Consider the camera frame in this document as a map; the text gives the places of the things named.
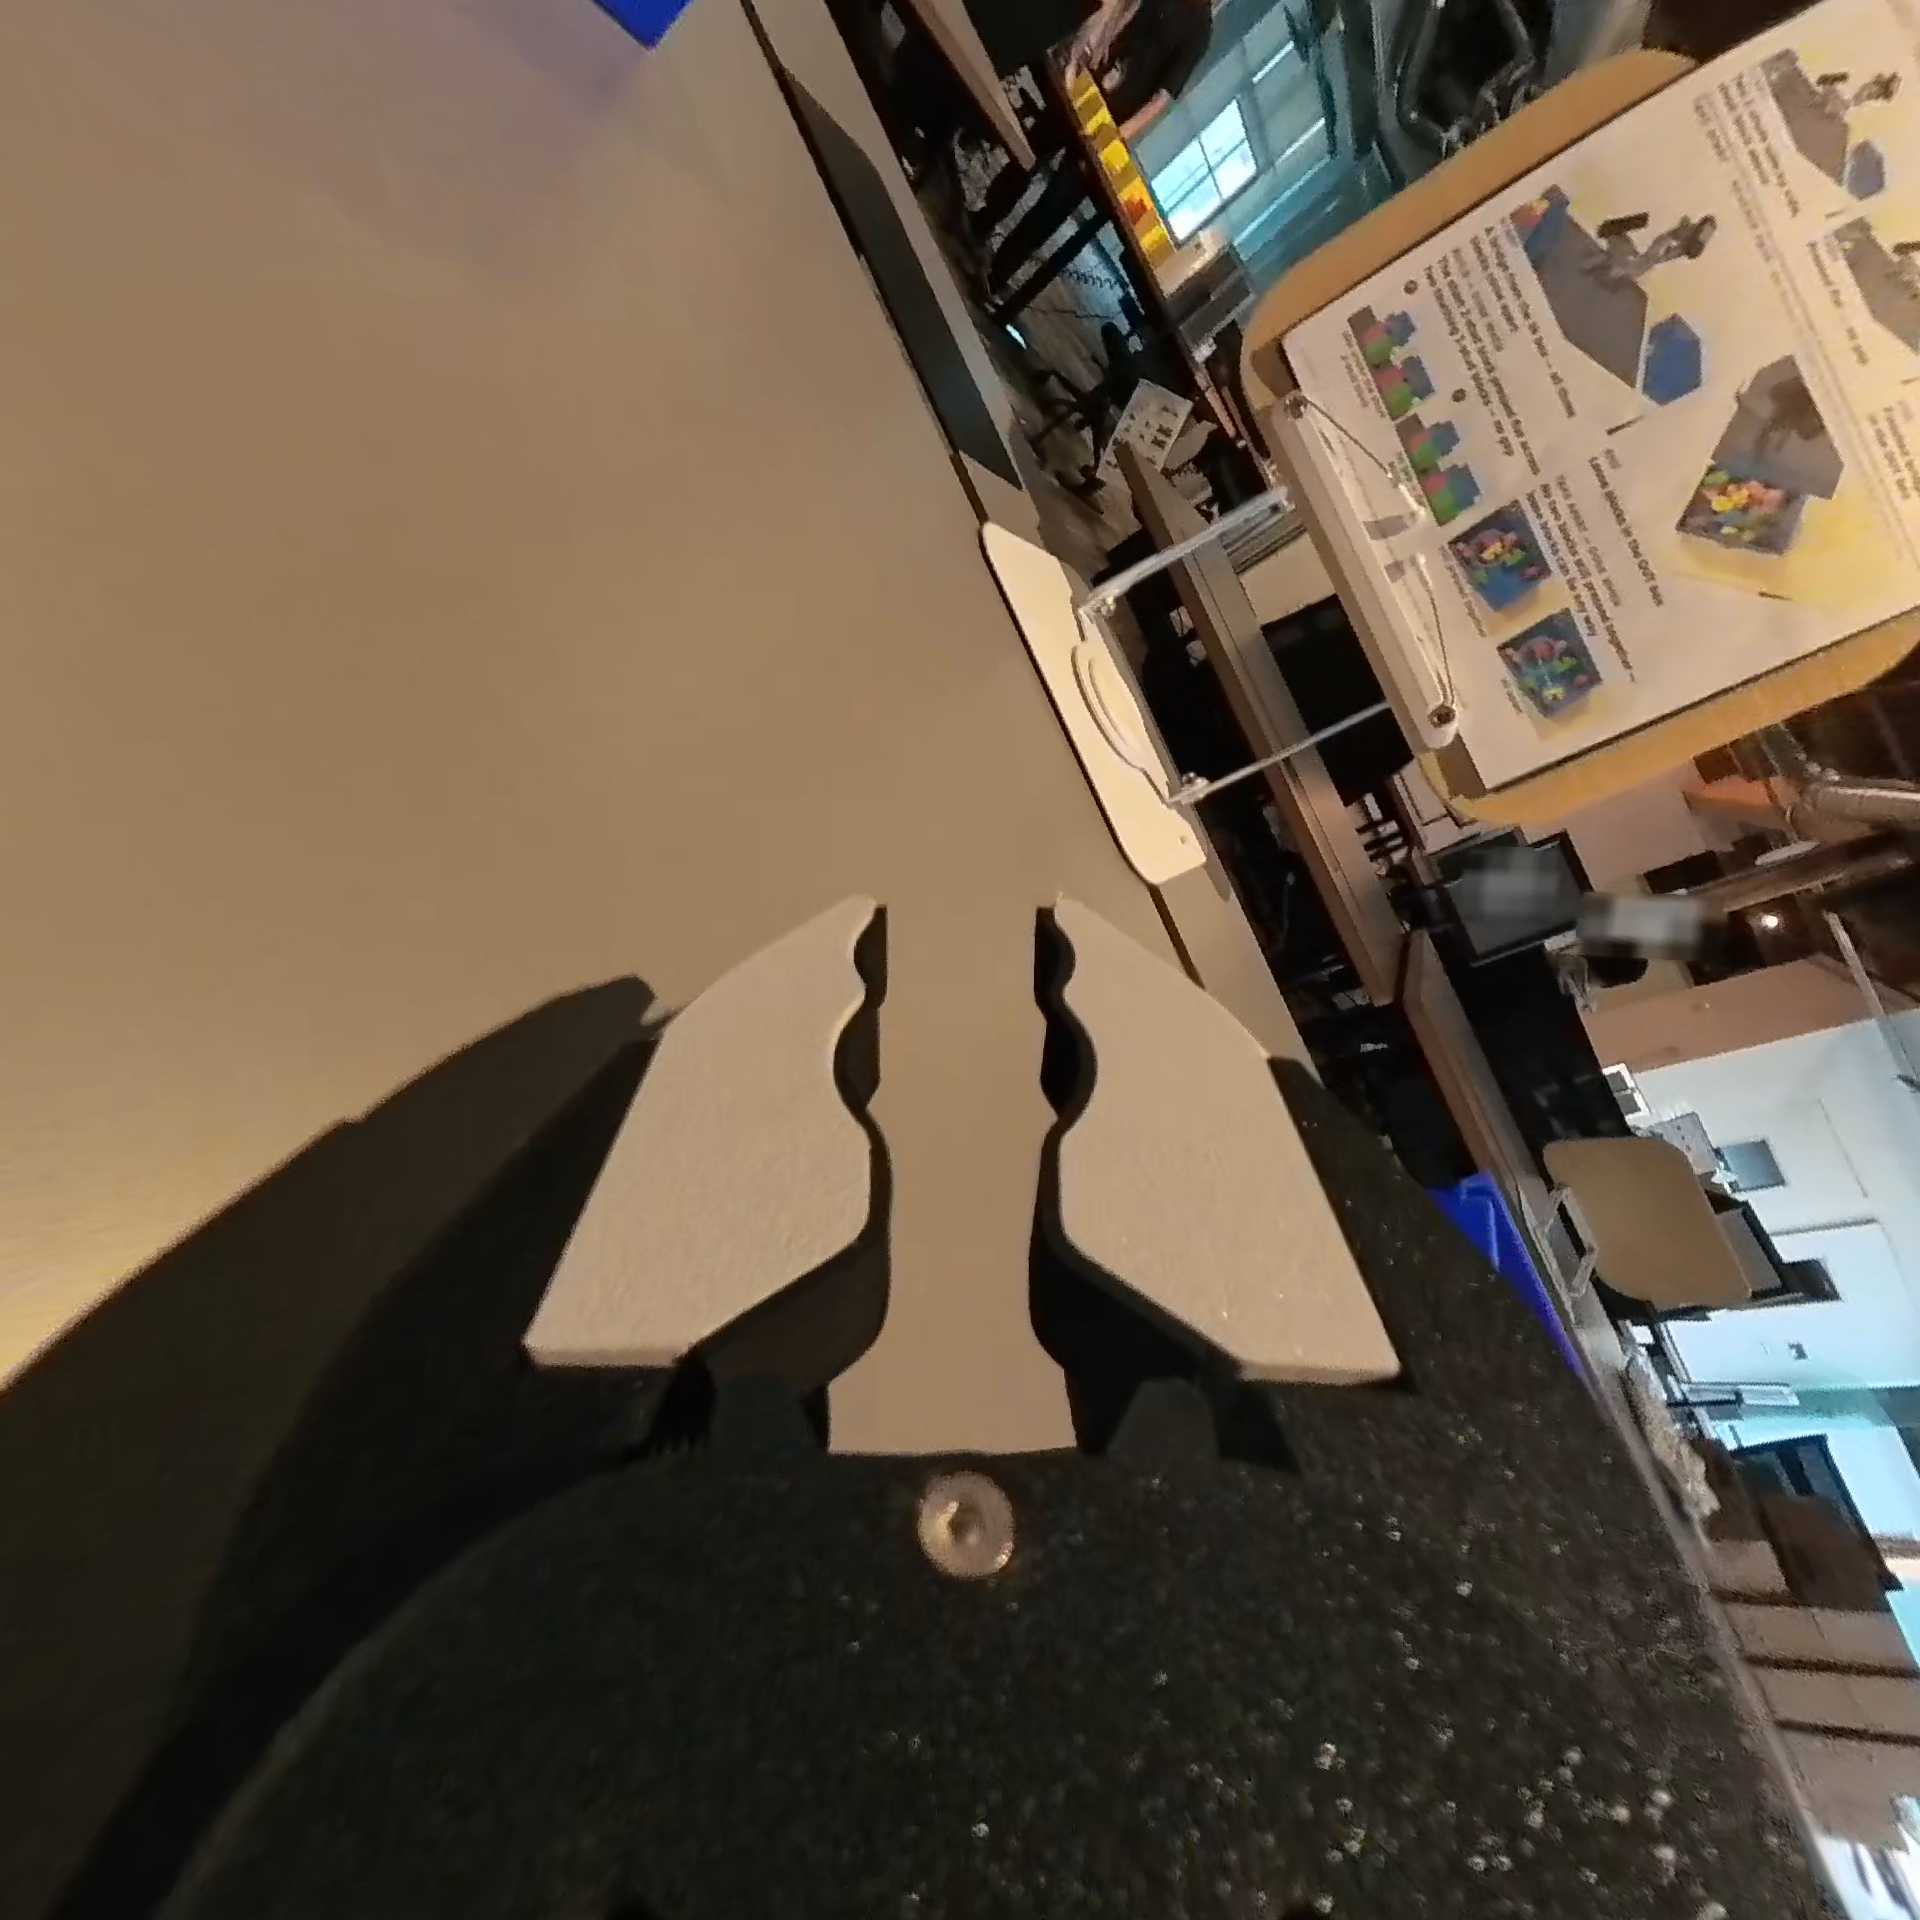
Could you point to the blue plastic block bin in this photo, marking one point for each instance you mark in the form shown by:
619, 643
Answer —
652, 15

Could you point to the bright paned window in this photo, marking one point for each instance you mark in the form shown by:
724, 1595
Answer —
1202, 166

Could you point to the silver duct pipe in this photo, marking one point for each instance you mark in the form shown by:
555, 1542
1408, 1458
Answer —
1853, 803

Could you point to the printed instruction sheet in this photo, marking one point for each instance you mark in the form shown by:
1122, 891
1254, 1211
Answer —
1651, 452

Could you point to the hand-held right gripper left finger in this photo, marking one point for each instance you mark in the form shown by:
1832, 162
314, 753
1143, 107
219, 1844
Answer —
720, 1142

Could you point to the white printed paper sheet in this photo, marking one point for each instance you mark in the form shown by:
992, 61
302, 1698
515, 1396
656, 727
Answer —
1157, 427

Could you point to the row of yellow storage bins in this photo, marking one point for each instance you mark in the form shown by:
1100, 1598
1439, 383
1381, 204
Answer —
1118, 150

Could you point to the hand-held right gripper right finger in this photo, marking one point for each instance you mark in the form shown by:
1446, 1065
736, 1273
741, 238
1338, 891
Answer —
1202, 1186

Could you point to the large blue storage bin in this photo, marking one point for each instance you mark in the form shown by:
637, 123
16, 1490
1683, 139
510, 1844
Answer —
1501, 1245

